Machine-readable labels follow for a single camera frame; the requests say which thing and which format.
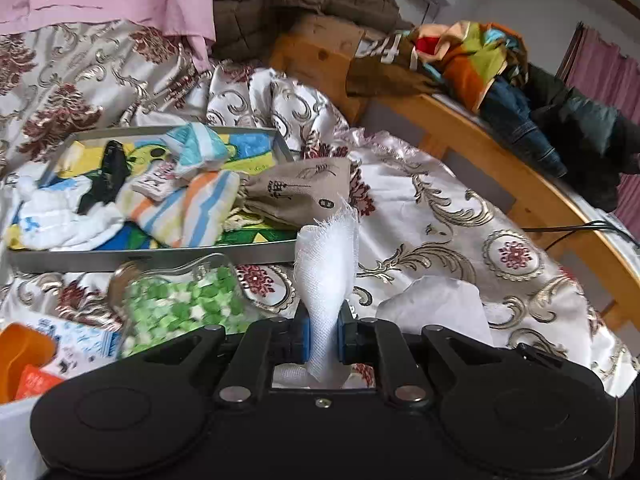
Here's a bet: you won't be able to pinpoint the orange silicone cup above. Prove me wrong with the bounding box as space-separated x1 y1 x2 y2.
0 322 58 405

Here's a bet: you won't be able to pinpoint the wooden bed frame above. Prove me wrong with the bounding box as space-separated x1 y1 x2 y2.
270 15 640 331

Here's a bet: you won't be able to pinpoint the cartoon character white towel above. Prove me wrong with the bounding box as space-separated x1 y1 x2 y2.
131 160 178 202

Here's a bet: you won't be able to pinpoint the blue white printed packet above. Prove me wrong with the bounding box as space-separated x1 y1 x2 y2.
27 312 123 366

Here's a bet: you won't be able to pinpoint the white orange medicine box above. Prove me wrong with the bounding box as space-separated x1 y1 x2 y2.
0 365 66 480

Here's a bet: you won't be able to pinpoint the grey metal tray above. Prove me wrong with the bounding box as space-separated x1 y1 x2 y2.
5 122 303 273

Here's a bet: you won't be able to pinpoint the white gauze cloth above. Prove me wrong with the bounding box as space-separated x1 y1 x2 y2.
272 197 361 391

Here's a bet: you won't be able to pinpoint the yellow blue cartoon cloth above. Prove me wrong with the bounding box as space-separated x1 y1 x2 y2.
10 130 301 251

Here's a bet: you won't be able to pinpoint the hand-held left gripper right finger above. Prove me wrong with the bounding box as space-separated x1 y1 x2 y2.
339 302 531 408

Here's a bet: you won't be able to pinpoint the pink curtain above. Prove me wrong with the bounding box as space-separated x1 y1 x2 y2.
555 22 640 236

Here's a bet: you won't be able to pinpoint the dark green garment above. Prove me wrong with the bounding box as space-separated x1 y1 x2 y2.
520 62 640 213

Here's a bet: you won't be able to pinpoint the beige drawstring pouch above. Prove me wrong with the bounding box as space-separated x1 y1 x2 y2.
220 156 353 233

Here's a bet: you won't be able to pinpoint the blue jeans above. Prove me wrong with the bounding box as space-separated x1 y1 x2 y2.
477 75 568 178

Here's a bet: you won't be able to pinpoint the black cable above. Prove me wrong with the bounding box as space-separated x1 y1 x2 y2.
525 220 640 251

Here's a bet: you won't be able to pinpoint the fluffy white blue-marked towel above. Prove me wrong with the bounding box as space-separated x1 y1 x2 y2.
10 175 126 252

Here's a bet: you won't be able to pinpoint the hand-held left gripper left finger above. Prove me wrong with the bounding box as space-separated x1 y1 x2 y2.
120 305 312 407

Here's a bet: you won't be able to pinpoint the clear bag of green pieces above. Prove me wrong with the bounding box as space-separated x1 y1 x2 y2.
107 252 248 358

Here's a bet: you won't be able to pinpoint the pastel striped cloth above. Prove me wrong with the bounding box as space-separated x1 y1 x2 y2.
117 170 241 248

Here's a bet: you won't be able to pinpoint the black cloth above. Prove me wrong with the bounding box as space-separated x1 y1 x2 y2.
77 139 133 216

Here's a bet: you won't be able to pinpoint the thin white cloth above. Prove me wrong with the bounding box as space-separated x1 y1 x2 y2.
375 275 496 346

